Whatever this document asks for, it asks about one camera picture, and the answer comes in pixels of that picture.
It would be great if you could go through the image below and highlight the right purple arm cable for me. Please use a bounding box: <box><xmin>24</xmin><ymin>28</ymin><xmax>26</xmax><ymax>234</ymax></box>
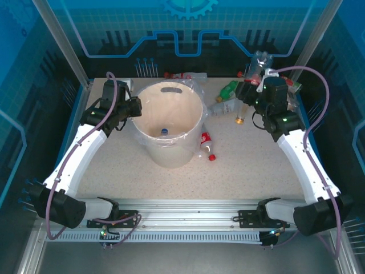
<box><xmin>263</xmin><ymin>65</ymin><xmax>343</xmax><ymax>260</ymax></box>

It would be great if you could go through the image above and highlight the aluminium frame post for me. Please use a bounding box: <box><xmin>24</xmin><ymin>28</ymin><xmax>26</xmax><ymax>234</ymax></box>
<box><xmin>289</xmin><ymin>0</ymin><xmax>347</xmax><ymax>85</ymax></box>
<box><xmin>31</xmin><ymin>0</ymin><xmax>94</xmax><ymax>89</ymax></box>

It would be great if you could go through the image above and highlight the clear bottle gold cap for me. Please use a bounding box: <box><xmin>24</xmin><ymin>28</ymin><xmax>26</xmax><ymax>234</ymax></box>
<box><xmin>235</xmin><ymin>102</ymin><xmax>249</xmax><ymax>125</ymax></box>

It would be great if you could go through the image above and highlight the grey metal base tray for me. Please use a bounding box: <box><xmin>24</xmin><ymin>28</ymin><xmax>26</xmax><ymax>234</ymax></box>
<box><xmin>15</xmin><ymin>222</ymin><xmax>357</xmax><ymax>274</ymax></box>

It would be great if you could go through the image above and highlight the clear bottle white label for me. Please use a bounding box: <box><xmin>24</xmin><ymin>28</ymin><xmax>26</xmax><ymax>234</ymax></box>
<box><xmin>208</xmin><ymin>99</ymin><xmax>237</xmax><ymax>118</ymax></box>

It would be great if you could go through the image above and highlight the black connector bracket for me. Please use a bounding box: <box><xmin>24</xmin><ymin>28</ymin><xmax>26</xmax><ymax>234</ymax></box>
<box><xmin>98</xmin><ymin>224</ymin><xmax>120</xmax><ymax>249</ymax></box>
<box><xmin>259</xmin><ymin>227</ymin><xmax>286</xmax><ymax>248</ymax></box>

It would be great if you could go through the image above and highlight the white round plastic bin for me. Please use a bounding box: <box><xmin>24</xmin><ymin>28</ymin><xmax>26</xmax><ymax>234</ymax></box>
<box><xmin>131</xmin><ymin>79</ymin><xmax>205</xmax><ymax>169</ymax></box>

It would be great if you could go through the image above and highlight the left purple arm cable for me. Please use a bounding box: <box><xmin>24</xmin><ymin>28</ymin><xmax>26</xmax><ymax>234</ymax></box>
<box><xmin>45</xmin><ymin>71</ymin><xmax>143</xmax><ymax>247</ymax></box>

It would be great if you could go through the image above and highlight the white slotted cable duct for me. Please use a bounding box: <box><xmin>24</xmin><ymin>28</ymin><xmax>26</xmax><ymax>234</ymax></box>
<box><xmin>45</xmin><ymin>230</ymin><xmax>262</xmax><ymax>244</ymax></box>

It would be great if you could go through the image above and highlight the green plastic bottle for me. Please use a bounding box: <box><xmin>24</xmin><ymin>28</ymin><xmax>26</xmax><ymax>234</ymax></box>
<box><xmin>215</xmin><ymin>80</ymin><xmax>239</xmax><ymax>103</ymax></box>

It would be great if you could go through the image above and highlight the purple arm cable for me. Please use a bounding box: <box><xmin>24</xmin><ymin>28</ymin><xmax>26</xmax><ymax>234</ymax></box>
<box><xmin>45</xmin><ymin>71</ymin><xmax>143</xmax><ymax>247</ymax></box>
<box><xmin>263</xmin><ymin>65</ymin><xmax>343</xmax><ymax>260</ymax></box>

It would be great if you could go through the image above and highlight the clear plastic bin liner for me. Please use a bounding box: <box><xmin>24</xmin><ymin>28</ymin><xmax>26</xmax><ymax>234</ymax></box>
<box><xmin>131</xmin><ymin>78</ymin><xmax>210</xmax><ymax>160</ymax></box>

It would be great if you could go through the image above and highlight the cola bottle red cap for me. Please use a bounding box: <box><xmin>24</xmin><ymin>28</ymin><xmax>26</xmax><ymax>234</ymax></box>
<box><xmin>199</xmin><ymin>131</ymin><xmax>217</xmax><ymax>162</ymax></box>

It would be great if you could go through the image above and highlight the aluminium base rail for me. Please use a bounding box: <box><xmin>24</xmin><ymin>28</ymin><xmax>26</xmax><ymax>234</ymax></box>
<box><xmin>75</xmin><ymin>198</ymin><xmax>300</xmax><ymax>231</ymax></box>

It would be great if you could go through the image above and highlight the blue table edge trim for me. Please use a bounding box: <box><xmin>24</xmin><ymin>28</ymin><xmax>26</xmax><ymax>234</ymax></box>
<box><xmin>295</xmin><ymin>92</ymin><xmax>343</xmax><ymax>208</ymax></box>
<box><xmin>55</xmin><ymin>81</ymin><xmax>94</xmax><ymax>178</ymax></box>

